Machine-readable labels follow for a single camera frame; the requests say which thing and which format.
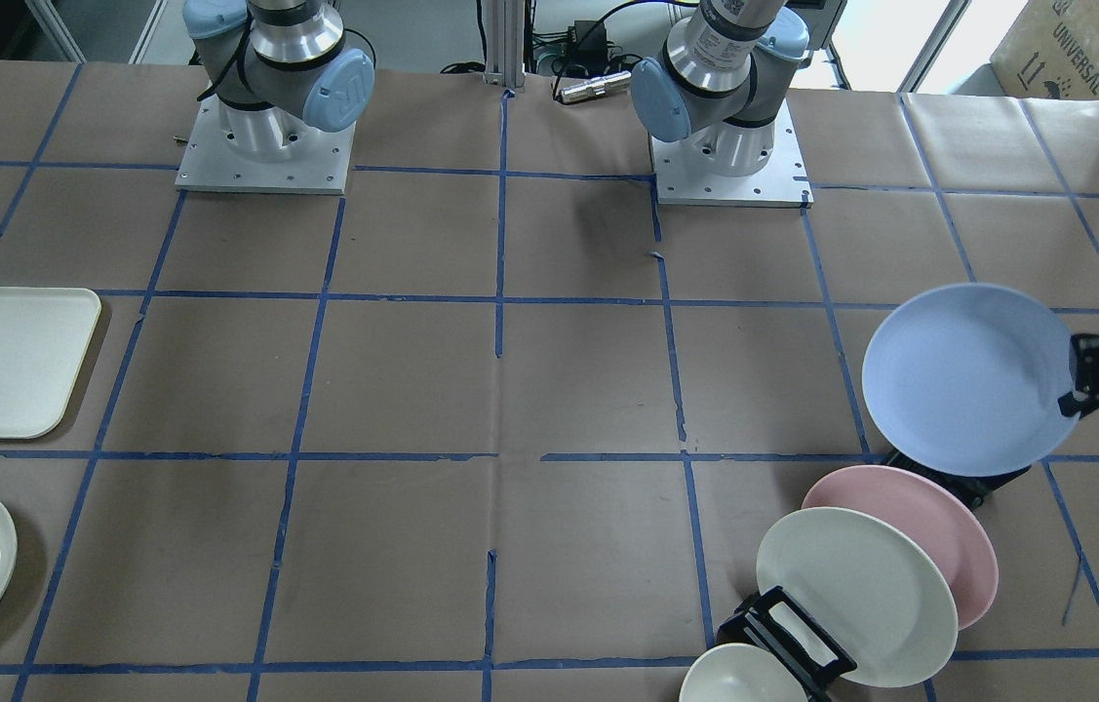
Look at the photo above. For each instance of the aluminium frame post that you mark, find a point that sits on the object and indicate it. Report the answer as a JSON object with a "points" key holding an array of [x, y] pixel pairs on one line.
{"points": [[505, 27]]}

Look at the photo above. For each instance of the white rectangular tray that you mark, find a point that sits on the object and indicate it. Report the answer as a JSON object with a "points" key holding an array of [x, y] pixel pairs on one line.
{"points": [[44, 336]]}

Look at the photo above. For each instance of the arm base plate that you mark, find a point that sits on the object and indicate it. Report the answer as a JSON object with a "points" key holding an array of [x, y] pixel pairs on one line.
{"points": [[726, 165], [232, 151]]}

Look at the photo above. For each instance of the blue plate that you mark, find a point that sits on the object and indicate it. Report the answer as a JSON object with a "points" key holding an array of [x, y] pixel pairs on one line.
{"points": [[967, 379]]}

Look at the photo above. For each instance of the black dish rack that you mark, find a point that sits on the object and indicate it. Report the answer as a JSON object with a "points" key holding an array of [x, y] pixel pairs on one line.
{"points": [[772, 621]]}

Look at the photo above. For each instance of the cream bowl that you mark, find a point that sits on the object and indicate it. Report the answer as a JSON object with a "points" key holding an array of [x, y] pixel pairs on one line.
{"points": [[739, 672]]}

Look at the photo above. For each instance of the cream plate in rack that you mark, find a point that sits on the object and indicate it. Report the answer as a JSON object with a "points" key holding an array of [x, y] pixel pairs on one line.
{"points": [[873, 590]]}

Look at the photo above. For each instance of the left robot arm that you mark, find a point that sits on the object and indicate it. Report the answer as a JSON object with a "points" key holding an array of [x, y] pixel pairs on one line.
{"points": [[713, 102]]}

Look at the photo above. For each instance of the pink plate in rack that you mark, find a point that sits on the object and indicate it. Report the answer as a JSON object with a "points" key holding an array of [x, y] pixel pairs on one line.
{"points": [[928, 514]]}

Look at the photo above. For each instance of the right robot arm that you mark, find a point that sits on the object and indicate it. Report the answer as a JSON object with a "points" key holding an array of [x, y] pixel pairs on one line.
{"points": [[280, 91]]}

